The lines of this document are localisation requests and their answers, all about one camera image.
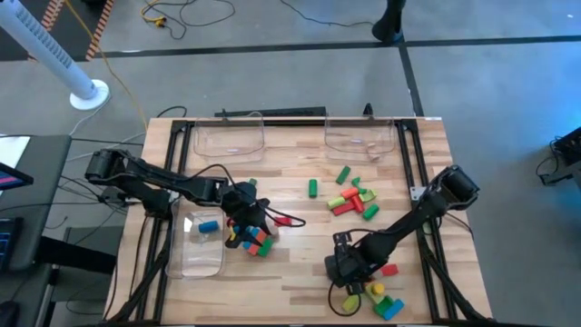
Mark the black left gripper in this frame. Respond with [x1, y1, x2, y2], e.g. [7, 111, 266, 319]
[221, 180, 273, 251]

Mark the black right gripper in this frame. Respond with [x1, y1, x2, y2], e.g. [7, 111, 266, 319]
[323, 230, 380, 297]

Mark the blue rectangular block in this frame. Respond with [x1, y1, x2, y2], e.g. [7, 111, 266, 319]
[241, 226, 261, 251]
[382, 298, 406, 322]

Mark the orange rectangular block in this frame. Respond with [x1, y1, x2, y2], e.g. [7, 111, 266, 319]
[247, 229, 270, 257]

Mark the long lime green block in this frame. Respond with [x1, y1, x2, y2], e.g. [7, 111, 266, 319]
[340, 293, 362, 313]

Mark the lime green triangle block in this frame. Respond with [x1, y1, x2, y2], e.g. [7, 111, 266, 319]
[364, 283, 386, 305]

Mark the green chunky block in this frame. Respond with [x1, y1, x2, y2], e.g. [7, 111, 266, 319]
[373, 294, 395, 318]

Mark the clear plastic bin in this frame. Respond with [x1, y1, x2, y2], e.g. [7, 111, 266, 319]
[165, 198, 227, 280]
[323, 115, 397, 165]
[193, 111, 266, 165]

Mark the black power strip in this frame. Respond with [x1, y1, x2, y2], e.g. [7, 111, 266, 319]
[213, 105, 328, 119]

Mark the black desk base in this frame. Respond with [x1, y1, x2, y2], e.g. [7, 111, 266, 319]
[38, 225, 120, 275]

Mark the gray side desk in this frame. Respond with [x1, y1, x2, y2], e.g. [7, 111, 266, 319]
[0, 134, 73, 273]

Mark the black backlit keyboard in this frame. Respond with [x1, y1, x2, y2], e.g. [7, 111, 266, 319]
[0, 216, 25, 273]

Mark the monitor with pink screen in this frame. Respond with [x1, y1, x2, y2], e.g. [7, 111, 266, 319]
[0, 161, 35, 192]

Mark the black equipment box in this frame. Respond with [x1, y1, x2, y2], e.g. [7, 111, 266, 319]
[535, 125, 581, 187]

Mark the white paper sheet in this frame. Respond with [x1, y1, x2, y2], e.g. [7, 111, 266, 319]
[0, 134, 32, 170]

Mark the black hazard striped mat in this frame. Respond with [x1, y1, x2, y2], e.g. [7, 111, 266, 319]
[0, 0, 115, 63]

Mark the white tower fan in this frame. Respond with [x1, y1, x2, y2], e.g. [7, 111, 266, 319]
[0, 0, 112, 112]

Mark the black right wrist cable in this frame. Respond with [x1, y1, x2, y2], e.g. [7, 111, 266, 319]
[327, 279, 362, 318]

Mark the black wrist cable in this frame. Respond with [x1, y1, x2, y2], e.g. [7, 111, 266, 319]
[181, 163, 307, 228]
[327, 279, 362, 318]

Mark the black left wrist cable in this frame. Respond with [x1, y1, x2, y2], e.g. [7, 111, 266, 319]
[181, 163, 307, 228]

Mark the black aluminium table frame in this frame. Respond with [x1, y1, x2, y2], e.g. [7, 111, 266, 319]
[103, 116, 494, 327]

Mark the black floor cable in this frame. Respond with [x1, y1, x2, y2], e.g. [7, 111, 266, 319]
[158, 0, 237, 41]
[279, 0, 378, 27]

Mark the yellow floor cable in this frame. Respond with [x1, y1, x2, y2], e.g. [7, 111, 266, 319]
[63, 0, 149, 133]

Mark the yellow cord with plug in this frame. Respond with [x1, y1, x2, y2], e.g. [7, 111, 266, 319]
[139, 2, 167, 28]

